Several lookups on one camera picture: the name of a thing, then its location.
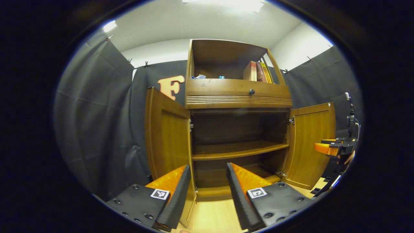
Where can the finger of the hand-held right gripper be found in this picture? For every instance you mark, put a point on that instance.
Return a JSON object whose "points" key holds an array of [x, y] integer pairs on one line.
{"points": [[325, 148]]}

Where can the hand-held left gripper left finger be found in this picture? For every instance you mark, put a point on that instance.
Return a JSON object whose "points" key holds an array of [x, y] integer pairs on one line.
{"points": [[176, 197]]}

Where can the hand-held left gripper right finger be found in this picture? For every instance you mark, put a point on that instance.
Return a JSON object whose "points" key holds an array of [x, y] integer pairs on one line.
{"points": [[241, 197]]}

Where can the wooden shoe cabinet door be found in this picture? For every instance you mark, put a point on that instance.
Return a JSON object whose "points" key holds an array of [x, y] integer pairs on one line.
{"points": [[168, 136], [310, 142]]}

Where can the wooden inner cabinet shelf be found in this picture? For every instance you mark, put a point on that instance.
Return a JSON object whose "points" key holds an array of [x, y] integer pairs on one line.
{"points": [[233, 150]]}

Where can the yellow book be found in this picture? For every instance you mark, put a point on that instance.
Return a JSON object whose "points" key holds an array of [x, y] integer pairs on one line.
{"points": [[267, 73]]}

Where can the dark red book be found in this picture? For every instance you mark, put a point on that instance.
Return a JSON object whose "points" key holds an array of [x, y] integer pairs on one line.
{"points": [[260, 72]]}

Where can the black backdrop cloth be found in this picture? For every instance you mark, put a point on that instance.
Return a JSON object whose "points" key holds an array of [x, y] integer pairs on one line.
{"points": [[97, 129]]}

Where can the wooden drawer with black knob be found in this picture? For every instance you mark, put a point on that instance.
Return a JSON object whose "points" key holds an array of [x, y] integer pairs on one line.
{"points": [[220, 89]]}

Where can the white and blue item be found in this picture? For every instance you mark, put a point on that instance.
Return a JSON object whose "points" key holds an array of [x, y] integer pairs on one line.
{"points": [[200, 77]]}

